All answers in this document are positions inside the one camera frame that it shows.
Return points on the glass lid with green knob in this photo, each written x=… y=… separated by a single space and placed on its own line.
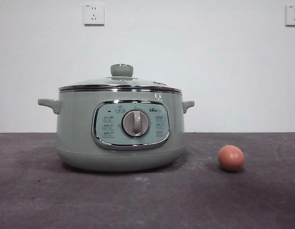
x=122 y=70

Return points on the brown egg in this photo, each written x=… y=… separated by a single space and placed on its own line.
x=231 y=158

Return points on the pale green electric pot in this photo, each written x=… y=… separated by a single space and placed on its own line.
x=73 y=131

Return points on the white wall socket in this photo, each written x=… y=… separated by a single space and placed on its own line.
x=293 y=15
x=94 y=14

